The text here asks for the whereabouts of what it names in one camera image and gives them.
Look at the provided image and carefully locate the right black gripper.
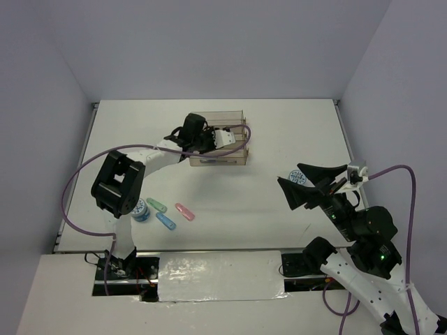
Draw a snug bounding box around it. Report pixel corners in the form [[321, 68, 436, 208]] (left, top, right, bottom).
[[275, 161, 358, 239]]

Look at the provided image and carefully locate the blue tape roll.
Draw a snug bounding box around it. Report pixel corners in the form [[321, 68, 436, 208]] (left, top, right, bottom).
[[131, 198, 150, 223], [288, 169, 307, 185]]

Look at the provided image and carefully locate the blue gel pen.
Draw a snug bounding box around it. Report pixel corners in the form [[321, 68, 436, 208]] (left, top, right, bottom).
[[199, 158, 238, 165]]

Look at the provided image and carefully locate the pink correction tape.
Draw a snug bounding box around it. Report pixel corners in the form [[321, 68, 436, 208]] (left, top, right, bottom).
[[175, 203, 195, 221]]

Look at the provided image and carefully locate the blue correction tape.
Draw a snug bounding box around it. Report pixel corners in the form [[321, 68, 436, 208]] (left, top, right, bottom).
[[156, 212, 177, 231]]

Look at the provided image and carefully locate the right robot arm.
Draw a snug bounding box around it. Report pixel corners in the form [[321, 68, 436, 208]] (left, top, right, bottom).
[[277, 161, 446, 334]]

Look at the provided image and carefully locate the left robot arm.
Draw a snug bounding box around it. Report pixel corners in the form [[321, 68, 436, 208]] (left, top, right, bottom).
[[91, 113, 217, 278]]

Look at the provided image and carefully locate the far clear drawer container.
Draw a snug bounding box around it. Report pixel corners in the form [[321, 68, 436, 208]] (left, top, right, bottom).
[[197, 110, 246, 128]]

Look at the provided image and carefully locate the clear drawer container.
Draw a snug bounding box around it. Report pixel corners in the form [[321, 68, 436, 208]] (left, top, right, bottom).
[[197, 110, 246, 128], [223, 126, 248, 142], [189, 141, 249, 167]]

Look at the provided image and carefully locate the near clear drawer container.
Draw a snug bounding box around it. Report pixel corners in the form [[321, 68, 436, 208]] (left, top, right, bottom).
[[189, 141, 249, 167]]

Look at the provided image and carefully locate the middle clear drawer container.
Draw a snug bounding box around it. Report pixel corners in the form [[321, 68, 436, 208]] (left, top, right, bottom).
[[223, 126, 248, 142]]

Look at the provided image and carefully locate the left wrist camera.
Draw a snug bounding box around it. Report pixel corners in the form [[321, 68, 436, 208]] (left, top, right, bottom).
[[214, 128, 236, 149]]

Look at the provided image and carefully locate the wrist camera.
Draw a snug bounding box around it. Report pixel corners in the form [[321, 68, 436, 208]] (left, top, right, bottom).
[[214, 128, 236, 149], [337, 160, 369, 193]]

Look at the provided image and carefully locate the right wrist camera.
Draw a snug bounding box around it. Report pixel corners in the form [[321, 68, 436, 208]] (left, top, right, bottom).
[[337, 160, 369, 193]]

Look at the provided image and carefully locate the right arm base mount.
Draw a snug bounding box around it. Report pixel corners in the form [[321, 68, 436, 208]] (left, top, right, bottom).
[[278, 253, 333, 292]]

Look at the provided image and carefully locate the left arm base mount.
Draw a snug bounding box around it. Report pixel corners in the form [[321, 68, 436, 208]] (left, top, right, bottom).
[[107, 256, 160, 302]]

